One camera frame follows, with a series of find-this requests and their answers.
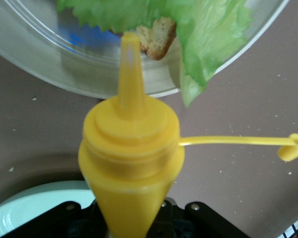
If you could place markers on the brown bread slice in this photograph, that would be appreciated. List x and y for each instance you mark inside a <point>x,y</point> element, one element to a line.
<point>159,42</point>

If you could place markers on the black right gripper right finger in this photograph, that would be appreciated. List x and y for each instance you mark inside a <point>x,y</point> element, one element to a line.
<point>188,223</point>

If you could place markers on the mint green plate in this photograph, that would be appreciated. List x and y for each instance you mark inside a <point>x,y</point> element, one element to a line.
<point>27,203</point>

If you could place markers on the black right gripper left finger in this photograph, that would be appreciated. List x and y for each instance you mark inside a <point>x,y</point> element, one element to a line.
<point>64,223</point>

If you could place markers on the beige plate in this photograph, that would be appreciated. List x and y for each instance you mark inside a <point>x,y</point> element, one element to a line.
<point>27,49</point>

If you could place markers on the yellow squeeze bottle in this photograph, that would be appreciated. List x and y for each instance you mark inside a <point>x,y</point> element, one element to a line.
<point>129,153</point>

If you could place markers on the green lettuce leaf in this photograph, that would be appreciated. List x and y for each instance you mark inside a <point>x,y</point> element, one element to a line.
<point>208,49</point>

